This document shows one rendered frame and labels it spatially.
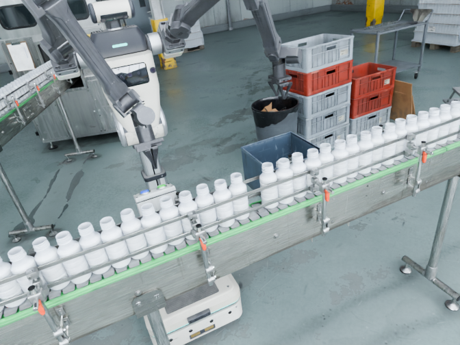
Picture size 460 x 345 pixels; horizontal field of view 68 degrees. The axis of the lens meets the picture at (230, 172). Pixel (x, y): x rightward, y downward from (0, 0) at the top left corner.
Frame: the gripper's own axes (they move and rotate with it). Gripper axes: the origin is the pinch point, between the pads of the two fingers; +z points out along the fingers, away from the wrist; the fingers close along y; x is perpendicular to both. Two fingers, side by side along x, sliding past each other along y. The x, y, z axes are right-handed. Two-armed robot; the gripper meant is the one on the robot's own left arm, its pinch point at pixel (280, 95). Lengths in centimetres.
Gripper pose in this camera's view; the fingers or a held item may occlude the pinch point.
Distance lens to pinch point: 162.5
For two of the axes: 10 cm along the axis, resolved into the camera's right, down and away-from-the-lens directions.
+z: 1.4, 8.6, 5.0
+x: -9.0, 3.2, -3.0
